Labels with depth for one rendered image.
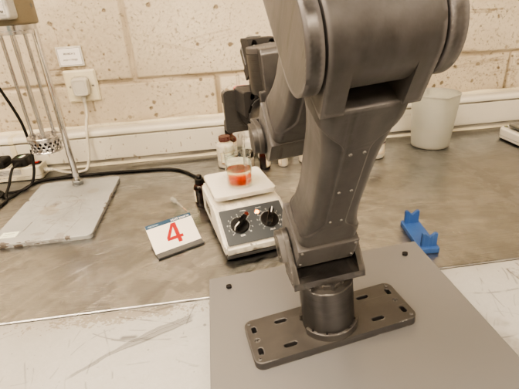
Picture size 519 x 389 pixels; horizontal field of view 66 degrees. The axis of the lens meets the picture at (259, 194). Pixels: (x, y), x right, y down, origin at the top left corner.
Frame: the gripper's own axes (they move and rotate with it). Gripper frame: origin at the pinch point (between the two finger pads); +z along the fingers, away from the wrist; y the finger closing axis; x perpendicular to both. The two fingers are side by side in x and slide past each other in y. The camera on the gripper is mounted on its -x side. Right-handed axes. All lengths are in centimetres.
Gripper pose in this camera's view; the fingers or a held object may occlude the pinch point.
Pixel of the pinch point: (239, 99)
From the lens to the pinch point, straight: 72.1
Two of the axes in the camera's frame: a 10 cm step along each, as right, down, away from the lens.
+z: -3.3, -3.7, 8.7
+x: 0.7, 9.1, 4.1
